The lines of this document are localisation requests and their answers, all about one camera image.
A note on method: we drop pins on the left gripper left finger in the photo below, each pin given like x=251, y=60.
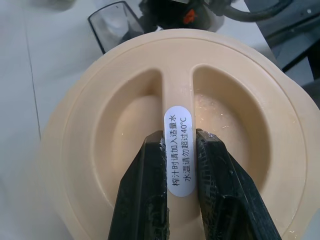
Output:
x=140, y=190

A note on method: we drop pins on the cream blender lid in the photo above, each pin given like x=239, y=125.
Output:
x=112, y=100

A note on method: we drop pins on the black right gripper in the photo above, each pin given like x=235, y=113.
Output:
x=175, y=12

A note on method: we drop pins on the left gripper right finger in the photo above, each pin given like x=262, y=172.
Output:
x=225, y=190

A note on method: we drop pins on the clear blender jar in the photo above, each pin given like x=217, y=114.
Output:
x=112, y=25

